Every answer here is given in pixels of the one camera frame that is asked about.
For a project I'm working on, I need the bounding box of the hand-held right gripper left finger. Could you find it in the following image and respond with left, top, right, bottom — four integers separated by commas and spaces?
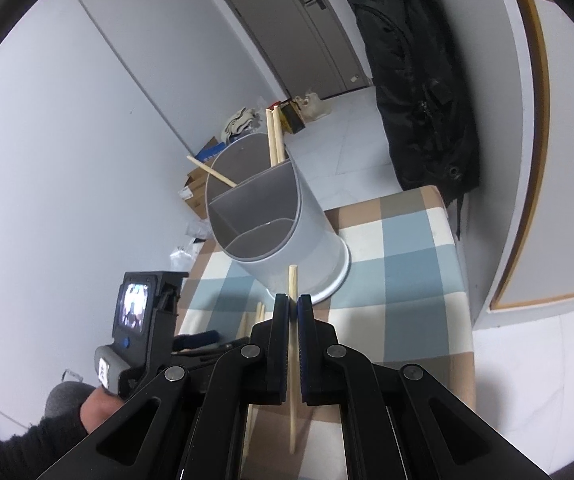
37, 292, 292, 480

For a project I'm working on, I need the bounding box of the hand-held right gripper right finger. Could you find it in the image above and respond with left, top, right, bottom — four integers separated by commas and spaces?
297, 292, 552, 480

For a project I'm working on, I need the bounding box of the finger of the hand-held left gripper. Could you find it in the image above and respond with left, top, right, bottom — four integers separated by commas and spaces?
171, 329, 252, 358

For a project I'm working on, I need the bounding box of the pile of wooden chopsticks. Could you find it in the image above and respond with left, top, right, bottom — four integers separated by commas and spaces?
243, 301, 268, 463

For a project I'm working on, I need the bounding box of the white divided utensil holder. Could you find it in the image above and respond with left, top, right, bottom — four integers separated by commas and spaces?
204, 131, 352, 306

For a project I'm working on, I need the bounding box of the person's left forearm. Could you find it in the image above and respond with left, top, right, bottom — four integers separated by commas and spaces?
0, 381, 92, 466

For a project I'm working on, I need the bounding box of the person's left hand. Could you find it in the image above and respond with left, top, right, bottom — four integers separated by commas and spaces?
79, 385, 128, 436

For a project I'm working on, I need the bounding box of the clear plastic bag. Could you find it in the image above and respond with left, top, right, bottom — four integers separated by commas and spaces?
169, 237, 202, 271

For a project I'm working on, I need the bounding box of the checkered tablecloth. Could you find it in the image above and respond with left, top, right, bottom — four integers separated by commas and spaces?
174, 185, 476, 480

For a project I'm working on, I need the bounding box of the brown cardboard box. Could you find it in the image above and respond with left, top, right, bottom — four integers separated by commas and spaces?
184, 167, 212, 221

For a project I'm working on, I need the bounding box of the blue cardboard box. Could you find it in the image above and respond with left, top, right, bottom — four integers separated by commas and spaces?
198, 136, 228, 161

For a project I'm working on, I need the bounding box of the yellow and black bag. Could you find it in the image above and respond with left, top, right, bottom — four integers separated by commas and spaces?
279, 101, 308, 135

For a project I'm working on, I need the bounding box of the folded beige cloth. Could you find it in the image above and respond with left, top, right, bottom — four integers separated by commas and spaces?
222, 106, 258, 146

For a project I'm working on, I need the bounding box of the beige cloth bag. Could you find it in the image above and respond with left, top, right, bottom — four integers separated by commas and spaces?
294, 91, 328, 122

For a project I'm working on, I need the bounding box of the black backpack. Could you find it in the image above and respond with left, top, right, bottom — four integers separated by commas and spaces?
352, 0, 482, 241

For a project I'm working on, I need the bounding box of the grey door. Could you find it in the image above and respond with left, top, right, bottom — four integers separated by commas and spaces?
202, 0, 372, 103

